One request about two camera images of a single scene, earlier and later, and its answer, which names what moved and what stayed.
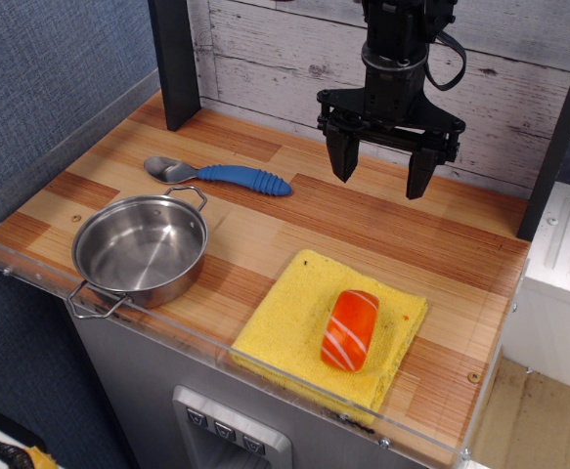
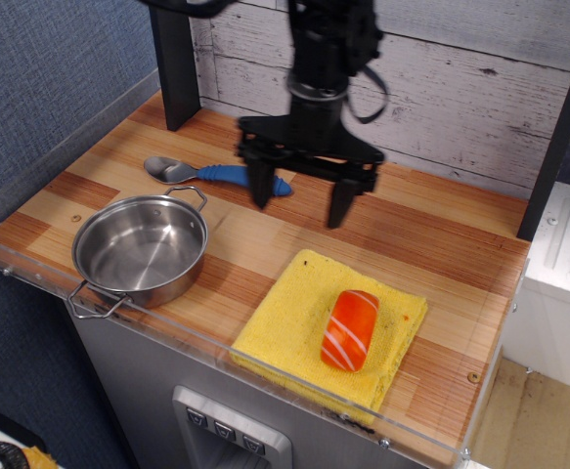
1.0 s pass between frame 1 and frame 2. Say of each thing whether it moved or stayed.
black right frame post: stayed
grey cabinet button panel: stayed
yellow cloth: stayed
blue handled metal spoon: stayed
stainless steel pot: stayed
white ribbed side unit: stayed
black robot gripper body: moved
